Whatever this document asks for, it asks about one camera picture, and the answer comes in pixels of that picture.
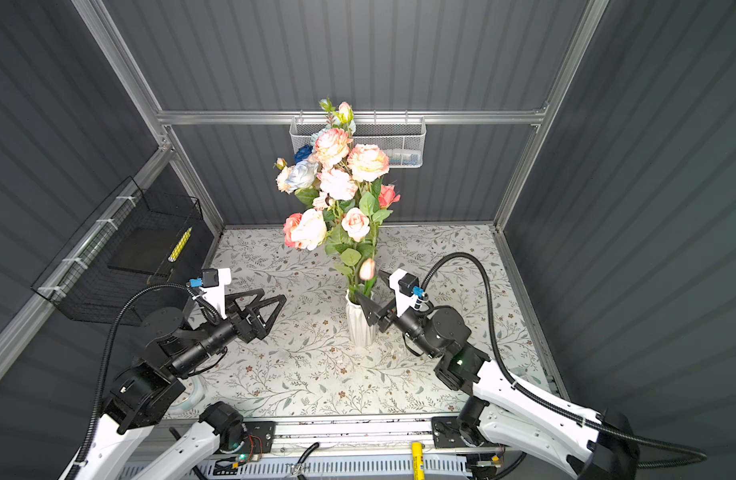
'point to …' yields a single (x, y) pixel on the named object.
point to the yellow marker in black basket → (180, 245)
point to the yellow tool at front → (418, 460)
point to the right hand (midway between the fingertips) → (372, 285)
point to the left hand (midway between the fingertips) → (275, 295)
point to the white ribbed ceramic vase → (361, 333)
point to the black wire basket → (137, 239)
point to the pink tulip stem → (368, 286)
